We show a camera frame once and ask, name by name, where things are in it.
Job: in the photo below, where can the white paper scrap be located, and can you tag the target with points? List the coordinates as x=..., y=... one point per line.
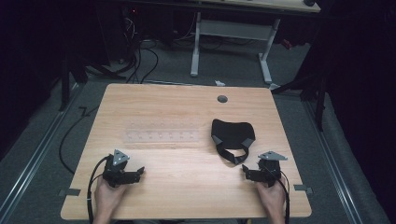
x=219, y=83

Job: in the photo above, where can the clear plastic strip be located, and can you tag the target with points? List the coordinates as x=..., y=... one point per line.
x=162, y=133

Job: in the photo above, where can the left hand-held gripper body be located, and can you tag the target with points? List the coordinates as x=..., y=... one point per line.
x=115, y=174

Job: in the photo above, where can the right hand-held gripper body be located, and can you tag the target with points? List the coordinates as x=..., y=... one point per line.
x=269, y=172

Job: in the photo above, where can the black eye mask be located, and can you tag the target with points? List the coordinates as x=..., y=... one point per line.
x=232, y=133

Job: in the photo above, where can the dark curtain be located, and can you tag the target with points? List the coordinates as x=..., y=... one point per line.
x=28, y=62
x=364, y=93

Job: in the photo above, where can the person's left hand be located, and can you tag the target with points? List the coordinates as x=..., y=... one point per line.
x=107, y=196

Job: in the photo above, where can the metal floor rail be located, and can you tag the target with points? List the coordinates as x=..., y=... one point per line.
x=334, y=161
x=34, y=155

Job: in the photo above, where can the white metal frame desk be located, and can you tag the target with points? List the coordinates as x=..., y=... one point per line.
x=236, y=30

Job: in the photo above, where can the small black floor bracket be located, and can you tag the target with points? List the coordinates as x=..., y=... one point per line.
x=83, y=110

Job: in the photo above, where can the person's right hand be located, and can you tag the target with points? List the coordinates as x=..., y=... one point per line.
x=272, y=196

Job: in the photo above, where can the black metal stand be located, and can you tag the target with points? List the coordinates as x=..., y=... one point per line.
x=320, y=93
x=65, y=81

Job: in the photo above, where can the grey tape piece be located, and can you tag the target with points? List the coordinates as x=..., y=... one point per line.
x=302, y=188
x=71, y=192

